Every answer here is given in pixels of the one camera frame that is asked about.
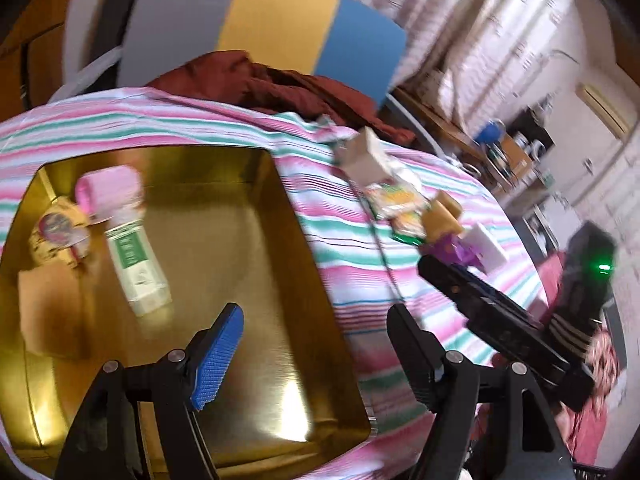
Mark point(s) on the beige patterned curtain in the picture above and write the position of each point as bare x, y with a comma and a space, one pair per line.
475, 35

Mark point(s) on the white sponge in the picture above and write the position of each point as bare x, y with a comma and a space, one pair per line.
487, 250

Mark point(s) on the grey yellow blue chair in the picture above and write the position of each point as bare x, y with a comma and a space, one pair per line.
280, 20

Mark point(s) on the yellow green snack packet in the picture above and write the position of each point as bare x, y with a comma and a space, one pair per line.
392, 197

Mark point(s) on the pink roll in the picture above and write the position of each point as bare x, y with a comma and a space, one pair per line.
112, 187

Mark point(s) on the wooden cabinet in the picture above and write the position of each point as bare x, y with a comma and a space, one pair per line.
30, 60

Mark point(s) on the dark red cloth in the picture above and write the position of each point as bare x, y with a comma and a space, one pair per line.
300, 95

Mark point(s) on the white round fan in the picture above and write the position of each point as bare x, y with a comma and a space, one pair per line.
537, 147

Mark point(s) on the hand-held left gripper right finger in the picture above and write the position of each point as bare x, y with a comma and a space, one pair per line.
415, 355

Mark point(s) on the gold metal tin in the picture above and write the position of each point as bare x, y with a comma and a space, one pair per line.
240, 260

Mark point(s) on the black shelf unit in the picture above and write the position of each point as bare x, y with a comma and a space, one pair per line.
530, 125

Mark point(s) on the purple packet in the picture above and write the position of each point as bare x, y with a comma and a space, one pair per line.
457, 252

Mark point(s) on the air conditioner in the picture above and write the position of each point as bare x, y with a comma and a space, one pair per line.
602, 107

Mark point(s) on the pink green striped cloth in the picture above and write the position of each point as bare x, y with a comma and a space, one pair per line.
325, 260

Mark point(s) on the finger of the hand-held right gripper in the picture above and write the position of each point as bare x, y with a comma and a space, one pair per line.
510, 335
450, 277

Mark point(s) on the round yellow packet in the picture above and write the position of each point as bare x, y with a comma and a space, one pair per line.
55, 230

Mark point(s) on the white bottle green label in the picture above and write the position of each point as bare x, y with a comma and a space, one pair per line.
132, 260

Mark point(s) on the brown cardboard piece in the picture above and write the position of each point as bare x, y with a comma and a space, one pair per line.
50, 305

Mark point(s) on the yellow sponge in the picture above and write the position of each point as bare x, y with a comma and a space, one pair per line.
440, 220

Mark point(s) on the wooden desk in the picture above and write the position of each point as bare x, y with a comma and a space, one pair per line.
450, 130

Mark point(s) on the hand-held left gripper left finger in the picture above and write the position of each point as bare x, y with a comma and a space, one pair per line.
217, 355

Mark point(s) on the small beige box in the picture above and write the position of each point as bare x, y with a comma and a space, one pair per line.
365, 160

